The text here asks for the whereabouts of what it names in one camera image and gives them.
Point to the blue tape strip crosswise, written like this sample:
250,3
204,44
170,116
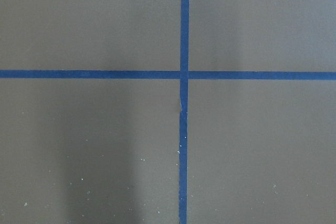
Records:
192,75

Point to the blue tape strip lengthwise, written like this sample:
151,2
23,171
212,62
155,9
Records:
183,122

